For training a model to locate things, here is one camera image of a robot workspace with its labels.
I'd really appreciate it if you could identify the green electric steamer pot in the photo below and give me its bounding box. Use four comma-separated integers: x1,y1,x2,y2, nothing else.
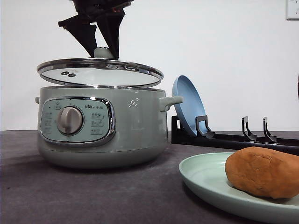
35,85,183,169

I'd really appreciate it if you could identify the black dish rack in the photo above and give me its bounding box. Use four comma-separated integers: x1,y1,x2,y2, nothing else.
171,115,299,152

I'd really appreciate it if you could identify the glass lid with green knob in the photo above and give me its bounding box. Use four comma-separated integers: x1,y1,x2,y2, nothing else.
37,47,163,87

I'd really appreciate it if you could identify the brown potato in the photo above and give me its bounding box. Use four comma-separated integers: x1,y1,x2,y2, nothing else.
225,147,299,199

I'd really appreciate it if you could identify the blue plate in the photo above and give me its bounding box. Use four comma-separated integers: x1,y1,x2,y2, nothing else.
172,75,206,135

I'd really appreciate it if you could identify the white wall socket right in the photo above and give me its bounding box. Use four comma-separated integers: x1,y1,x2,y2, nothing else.
284,0,299,22

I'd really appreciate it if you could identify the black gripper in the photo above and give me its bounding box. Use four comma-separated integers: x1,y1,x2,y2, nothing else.
58,0,134,60

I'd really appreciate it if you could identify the green plate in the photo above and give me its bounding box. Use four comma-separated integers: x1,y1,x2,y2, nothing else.
178,152,299,224

